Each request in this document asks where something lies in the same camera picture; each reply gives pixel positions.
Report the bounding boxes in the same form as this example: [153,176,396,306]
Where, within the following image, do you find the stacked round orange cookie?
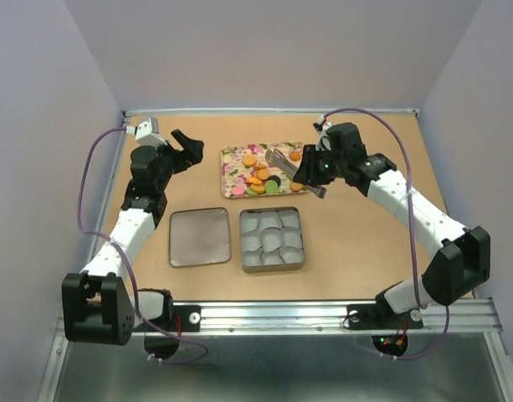
[256,168,269,181]

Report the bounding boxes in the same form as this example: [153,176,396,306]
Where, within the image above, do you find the metal tongs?
[264,148,326,199]

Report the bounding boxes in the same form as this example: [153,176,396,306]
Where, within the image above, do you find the pink round cookie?
[231,186,245,197]

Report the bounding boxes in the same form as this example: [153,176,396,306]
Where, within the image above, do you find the aluminium front rail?
[54,297,503,337]

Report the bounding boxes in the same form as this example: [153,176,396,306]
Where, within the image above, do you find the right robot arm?
[294,120,490,327]

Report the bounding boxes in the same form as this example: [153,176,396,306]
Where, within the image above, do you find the square metal tin box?
[239,206,305,274]

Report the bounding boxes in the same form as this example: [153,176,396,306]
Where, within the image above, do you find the plain round orange cookie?
[290,182,303,192]

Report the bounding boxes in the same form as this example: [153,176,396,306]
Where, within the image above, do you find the floral serving tray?
[220,142,308,199]

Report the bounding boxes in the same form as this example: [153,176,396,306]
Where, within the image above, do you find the white paper cup liner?
[261,228,282,253]

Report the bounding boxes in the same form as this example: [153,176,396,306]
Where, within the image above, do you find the square metal tin lid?
[168,208,232,268]

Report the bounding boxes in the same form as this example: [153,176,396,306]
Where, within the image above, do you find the black sandwich cookie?
[268,175,281,187]

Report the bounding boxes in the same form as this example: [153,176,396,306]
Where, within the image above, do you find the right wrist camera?
[313,115,333,151]

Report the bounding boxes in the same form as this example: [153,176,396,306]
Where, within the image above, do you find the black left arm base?
[144,304,202,333]

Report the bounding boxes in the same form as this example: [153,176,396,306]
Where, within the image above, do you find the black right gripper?
[292,144,347,185]

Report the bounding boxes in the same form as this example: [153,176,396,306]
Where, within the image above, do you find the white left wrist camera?
[125,117,167,147]

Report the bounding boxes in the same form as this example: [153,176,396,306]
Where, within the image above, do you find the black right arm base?
[343,303,423,331]

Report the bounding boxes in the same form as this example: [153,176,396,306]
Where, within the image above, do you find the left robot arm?
[61,126,204,345]

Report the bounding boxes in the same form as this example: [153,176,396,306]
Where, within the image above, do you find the fish shaped orange cookie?
[246,177,263,186]

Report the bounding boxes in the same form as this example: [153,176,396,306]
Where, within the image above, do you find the green sandwich cookie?
[264,180,279,194]

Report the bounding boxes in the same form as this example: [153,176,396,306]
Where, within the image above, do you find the dotted biscuit on green cookie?
[245,184,266,196]

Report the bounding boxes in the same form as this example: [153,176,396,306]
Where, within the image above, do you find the small ridged orange cookie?
[290,151,301,162]

